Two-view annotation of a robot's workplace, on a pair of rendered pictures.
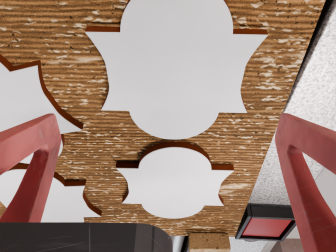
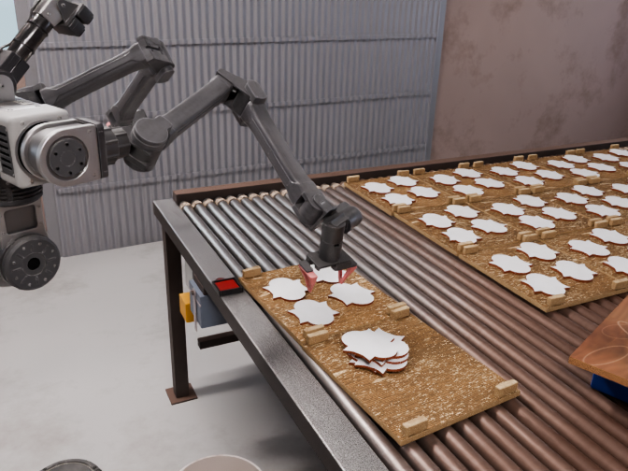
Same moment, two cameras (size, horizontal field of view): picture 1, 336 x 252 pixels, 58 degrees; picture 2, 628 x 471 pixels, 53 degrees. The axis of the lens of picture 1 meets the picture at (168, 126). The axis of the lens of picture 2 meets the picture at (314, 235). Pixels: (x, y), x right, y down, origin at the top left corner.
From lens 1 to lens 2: 1.57 m
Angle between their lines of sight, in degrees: 32
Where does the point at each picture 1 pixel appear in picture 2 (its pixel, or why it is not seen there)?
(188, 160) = (291, 296)
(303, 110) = (263, 321)
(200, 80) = (306, 312)
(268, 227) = (226, 285)
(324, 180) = not seen: outside the picture
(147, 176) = (299, 289)
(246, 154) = (272, 304)
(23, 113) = (345, 294)
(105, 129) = (321, 298)
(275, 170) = (249, 306)
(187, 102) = (306, 308)
